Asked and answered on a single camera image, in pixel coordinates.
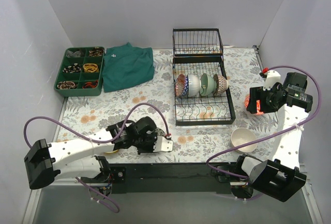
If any brown diamond patterned bowl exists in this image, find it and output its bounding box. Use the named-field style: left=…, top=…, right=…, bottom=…
left=213, top=74, right=229, bottom=96

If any black wire dish rack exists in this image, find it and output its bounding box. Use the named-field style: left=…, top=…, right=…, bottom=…
left=173, top=55, right=235, bottom=126

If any cream bowl right side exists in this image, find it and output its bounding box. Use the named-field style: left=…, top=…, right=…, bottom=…
left=231, top=128, right=257, bottom=153

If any black upright wire basket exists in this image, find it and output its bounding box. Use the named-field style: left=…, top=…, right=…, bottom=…
left=172, top=28, right=224, bottom=64

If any orange floral patterned bowl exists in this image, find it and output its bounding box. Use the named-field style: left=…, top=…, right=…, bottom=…
left=244, top=94, right=264, bottom=115

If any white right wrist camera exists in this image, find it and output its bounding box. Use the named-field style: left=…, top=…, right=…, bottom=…
left=260, top=68, right=281, bottom=91

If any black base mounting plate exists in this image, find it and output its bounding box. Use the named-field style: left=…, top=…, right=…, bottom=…
left=107, top=163, right=245, bottom=194

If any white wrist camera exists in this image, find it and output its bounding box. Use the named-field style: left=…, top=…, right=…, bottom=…
left=260, top=68, right=281, bottom=91
left=153, top=136, right=173, bottom=153

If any floral patterned table mat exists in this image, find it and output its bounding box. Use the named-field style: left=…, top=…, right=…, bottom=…
left=60, top=48, right=278, bottom=163

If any black leaf patterned bowl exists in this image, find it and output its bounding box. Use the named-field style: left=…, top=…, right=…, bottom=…
left=155, top=127, right=166, bottom=137

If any pale green ceramic bowl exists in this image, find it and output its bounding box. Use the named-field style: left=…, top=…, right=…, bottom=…
left=200, top=73, right=216, bottom=97

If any green compartment organizer tray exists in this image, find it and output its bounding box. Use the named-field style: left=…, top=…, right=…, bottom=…
left=54, top=47, right=106, bottom=97

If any white bowl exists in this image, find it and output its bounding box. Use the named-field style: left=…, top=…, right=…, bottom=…
left=188, top=74, right=201, bottom=97

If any orange geometric patterned bowl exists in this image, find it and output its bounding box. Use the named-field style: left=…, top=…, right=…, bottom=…
left=175, top=74, right=186, bottom=97

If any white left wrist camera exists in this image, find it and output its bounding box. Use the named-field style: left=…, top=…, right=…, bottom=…
left=153, top=136, right=173, bottom=153

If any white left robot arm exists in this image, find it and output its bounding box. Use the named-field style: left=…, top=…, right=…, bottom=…
left=24, top=117, right=173, bottom=190

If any dark green folded cloth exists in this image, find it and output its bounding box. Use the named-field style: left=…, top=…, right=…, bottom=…
left=102, top=43, right=155, bottom=93

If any blue zigzag patterned bowl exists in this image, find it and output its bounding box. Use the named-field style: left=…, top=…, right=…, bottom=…
left=182, top=75, right=189, bottom=97

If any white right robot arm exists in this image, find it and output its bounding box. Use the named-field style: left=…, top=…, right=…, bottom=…
left=234, top=70, right=313, bottom=202

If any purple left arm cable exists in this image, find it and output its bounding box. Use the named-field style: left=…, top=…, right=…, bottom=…
left=23, top=102, right=172, bottom=213

